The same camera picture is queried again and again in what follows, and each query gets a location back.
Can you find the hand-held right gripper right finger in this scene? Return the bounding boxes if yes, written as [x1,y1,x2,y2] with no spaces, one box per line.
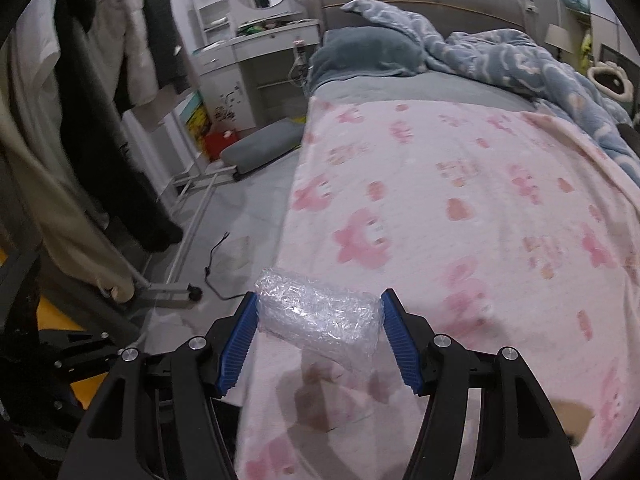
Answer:
[380,288,583,480]

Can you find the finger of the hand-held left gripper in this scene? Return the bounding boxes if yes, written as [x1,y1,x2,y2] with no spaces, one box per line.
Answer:
[35,331,123,381]

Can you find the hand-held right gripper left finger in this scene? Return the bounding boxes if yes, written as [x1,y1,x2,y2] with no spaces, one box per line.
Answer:
[57,291,261,480]

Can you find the clear bubble wrap bundle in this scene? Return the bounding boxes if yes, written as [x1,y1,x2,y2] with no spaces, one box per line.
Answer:
[254,268,382,376]

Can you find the white metal clothes rack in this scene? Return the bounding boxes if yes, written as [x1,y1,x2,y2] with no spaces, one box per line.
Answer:
[122,90,241,306]

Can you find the cream garment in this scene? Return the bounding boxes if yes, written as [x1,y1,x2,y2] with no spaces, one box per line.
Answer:
[0,90,136,303]

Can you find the pink printed blanket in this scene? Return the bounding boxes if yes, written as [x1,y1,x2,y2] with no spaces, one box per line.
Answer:
[235,97,640,480]

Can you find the dark grey garment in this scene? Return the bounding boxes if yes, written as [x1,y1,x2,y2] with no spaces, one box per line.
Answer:
[52,0,183,253]

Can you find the grey floor cushion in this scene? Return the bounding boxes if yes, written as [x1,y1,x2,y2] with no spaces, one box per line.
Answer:
[220,120,306,181]

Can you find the red box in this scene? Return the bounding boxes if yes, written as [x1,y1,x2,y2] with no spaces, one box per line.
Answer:
[202,130,238,161]

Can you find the yellow printed box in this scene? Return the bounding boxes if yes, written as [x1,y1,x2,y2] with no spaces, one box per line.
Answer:
[180,92,211,141]

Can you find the white garment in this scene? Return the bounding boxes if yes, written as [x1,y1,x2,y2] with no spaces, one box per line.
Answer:
[10,0,108,231]

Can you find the grey bed sheet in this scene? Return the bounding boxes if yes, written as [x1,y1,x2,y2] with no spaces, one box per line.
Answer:
[312,70,538,111]

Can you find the white dressing table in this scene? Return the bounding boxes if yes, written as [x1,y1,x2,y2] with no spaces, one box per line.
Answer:
[192,0,323,131]

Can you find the white puffer jacket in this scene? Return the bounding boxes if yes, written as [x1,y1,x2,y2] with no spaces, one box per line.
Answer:
[87,0,158,108]

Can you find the grey-blue pillow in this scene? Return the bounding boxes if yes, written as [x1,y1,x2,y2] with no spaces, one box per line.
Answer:
[307,26,426,86]

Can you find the blue patterned duvet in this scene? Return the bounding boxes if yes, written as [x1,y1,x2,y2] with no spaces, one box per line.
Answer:
[340,0,640,181]

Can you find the short black jacket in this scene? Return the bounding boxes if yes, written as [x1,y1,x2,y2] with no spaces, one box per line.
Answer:
[140,0,193,93]

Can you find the white plush cushion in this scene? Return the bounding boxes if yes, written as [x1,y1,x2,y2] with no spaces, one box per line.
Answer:
[586,60,632,106]

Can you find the beige lamp shade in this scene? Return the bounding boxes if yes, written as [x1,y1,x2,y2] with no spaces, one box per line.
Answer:
[544,23,576,56]

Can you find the black cable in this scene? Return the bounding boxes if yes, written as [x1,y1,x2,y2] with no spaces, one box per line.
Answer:
[202,231,251,301]

